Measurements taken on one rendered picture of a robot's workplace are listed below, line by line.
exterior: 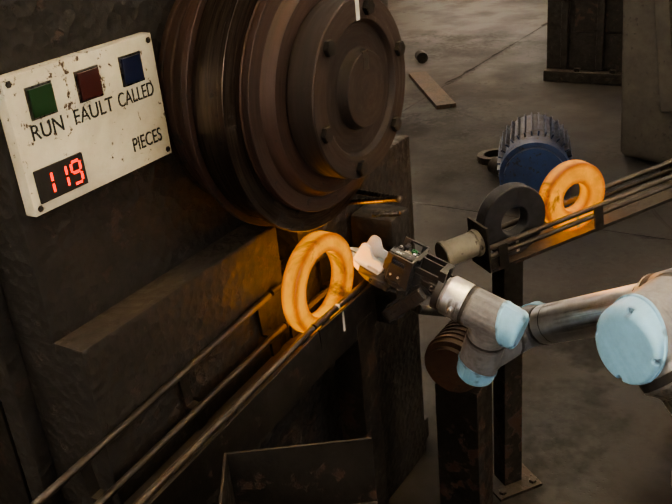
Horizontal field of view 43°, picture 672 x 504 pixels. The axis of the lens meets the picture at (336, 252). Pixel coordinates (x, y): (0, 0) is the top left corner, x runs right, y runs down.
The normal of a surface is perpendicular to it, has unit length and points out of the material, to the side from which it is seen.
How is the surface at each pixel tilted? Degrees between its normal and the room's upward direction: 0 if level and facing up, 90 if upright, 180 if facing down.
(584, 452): 0
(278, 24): 50
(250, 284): 90
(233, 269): 90
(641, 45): 90
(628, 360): 85
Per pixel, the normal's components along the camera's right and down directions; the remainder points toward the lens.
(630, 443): -0.09, -0.90
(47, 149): 0.85, 0.16
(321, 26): -0.38, -0.49
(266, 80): -0.09, 0.17
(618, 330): -0.84, 0.23
